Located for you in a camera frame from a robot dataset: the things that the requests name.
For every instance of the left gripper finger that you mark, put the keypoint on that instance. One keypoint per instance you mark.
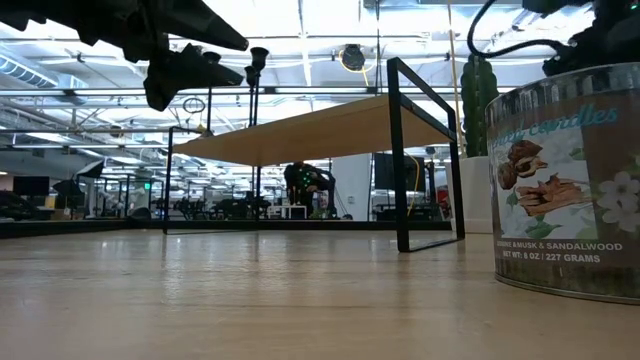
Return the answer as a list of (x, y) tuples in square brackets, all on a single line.
[(200, 25), (185, 70)]

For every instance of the black candlestick holder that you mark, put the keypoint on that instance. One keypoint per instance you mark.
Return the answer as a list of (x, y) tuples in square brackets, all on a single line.
[(212, 57), (259, 56), (250, 75)]

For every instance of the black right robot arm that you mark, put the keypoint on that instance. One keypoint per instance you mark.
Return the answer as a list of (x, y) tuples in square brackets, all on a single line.
[(600, 40)]

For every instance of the candle tin with floral label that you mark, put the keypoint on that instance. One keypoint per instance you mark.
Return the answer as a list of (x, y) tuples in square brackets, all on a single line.
[(560, 200)]

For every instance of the black studio softbox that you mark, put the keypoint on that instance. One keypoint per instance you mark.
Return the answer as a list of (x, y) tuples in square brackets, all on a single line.
[(91, 169), (67, 187)]

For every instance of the background robot with green lights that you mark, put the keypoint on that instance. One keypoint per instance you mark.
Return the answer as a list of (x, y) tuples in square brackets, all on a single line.
[(305, 182)]

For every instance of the white low table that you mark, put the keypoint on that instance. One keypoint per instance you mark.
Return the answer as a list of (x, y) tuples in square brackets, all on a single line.
[(287, 211)]

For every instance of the black background monitor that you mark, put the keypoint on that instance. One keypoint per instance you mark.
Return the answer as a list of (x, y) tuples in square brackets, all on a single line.
[(31, 186)]

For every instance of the green cactus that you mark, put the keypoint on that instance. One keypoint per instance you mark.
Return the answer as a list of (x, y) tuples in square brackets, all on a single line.
[(479, 110)]

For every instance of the white planter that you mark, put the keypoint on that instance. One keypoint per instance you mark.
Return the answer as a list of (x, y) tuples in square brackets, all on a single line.
[(472, 200)]

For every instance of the wooden shelf riser black frame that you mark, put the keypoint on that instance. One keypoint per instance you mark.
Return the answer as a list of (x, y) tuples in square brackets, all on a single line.
[(325, 132)]

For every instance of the black aluminium rig frame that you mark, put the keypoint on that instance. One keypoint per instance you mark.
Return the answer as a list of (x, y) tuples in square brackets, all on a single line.
[(100, 227)]

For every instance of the black wall screen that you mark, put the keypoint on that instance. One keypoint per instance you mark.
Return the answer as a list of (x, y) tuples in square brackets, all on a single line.
[(382, 172)]

